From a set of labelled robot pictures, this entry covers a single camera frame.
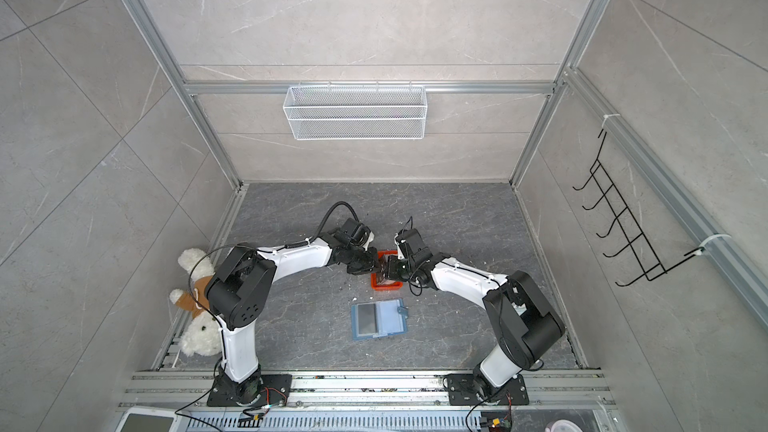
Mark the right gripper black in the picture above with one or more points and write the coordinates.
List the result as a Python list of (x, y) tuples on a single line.
[(392, 269)]

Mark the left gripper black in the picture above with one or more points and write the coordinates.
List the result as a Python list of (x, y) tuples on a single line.
[(373, 266)]

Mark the red plastic tray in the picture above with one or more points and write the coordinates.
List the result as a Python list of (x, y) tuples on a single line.
[(383, 258)]

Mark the blue leather card holder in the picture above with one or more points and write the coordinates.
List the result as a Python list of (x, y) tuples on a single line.
[(392, 318)]

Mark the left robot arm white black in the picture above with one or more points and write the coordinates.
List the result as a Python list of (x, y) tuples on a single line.
[(238, 292)]

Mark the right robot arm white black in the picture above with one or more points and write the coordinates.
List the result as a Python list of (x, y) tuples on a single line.
[(525, 323)]

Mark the white plush bunny toy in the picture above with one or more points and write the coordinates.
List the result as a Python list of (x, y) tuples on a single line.
[(202, 334)]

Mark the white tablet device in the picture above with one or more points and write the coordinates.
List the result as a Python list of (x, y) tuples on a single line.
[(147, 419)]

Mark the white wire mesh basket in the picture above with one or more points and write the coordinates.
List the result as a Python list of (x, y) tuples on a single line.
[(356, 112)]

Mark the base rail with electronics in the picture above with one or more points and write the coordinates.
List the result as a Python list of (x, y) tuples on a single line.
[(394, 400)]

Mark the black wire hook rack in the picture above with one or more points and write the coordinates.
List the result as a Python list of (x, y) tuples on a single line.
[(625, 224)]

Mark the aluminium frame rails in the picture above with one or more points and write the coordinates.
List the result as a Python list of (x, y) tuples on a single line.
[(741, 273)]

